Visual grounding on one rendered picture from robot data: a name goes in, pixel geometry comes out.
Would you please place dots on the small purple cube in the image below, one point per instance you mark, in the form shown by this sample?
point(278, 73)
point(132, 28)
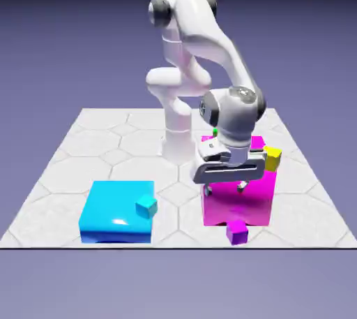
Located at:
point(237, 233)

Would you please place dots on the small yellow cube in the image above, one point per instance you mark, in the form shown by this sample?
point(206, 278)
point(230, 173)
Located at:
point(272, 158)

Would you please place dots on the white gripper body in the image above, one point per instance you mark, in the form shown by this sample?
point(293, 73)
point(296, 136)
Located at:
point(251, 166)

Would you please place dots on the large cyan box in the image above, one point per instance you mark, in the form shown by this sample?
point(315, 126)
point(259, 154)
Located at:
point(117, 207)

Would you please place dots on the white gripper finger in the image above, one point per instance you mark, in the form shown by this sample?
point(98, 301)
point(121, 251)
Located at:
point(207, 190)
point(242, 185)

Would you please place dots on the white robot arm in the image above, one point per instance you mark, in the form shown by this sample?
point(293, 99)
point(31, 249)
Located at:
point(195, 31)

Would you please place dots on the large magenta box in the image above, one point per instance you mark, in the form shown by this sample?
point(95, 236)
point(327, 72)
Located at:
point(237, 201)

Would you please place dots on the small cyan cube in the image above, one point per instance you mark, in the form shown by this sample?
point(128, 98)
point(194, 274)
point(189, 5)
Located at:
point(147, 206)

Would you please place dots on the small green cube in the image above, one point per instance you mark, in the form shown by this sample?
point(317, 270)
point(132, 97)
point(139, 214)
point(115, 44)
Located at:
point(215, 131)

